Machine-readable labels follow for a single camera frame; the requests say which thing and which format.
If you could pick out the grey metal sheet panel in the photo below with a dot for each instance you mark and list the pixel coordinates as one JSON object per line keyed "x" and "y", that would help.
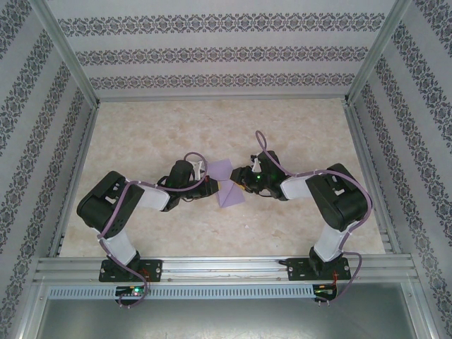
{"x": 226, "y": 321}

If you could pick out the long aluminium mounting rail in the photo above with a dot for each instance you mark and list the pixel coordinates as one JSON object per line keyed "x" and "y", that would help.
{"x": 226, "y": 270}

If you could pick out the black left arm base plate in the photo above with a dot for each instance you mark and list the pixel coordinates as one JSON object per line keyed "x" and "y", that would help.
{"x": 155, "y": 270}

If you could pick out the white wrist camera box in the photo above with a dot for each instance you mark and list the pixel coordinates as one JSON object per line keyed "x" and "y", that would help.
{"x": 256, "y": 163}
{"x": 197, "y": 167}

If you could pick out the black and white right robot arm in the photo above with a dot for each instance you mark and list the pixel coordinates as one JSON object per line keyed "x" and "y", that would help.
{"x": 335, "y": 205}

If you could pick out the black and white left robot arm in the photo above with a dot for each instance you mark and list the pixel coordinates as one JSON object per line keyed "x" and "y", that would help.
{"x": 102, "y": 208}

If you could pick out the aluminium frame post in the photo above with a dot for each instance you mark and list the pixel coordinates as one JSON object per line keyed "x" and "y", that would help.
{"x": 68, "y": 53}
{"x": 375, "y": 53}

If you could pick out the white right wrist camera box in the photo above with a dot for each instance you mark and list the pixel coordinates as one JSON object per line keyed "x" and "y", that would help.
{"x": 256, "y": 163}

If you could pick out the aluminium side rail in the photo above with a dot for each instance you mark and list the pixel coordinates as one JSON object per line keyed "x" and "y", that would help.
{"x": 75, "y": 176}
{"x": 370, "y": 176}

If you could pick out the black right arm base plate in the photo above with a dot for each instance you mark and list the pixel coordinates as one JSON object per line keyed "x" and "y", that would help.
{"x": 296, "y": 270}

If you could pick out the thin aluminium wall-foot rail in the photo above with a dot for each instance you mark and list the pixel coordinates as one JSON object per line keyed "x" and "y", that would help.
{"x": 222, "y": 99}

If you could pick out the purple paper sheet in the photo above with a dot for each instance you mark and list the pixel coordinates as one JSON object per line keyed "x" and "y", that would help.
{"x": 229, "y": 197}

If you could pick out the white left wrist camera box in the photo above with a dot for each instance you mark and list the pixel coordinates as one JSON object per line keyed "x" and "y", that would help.
{"x": 197, "y": 167}

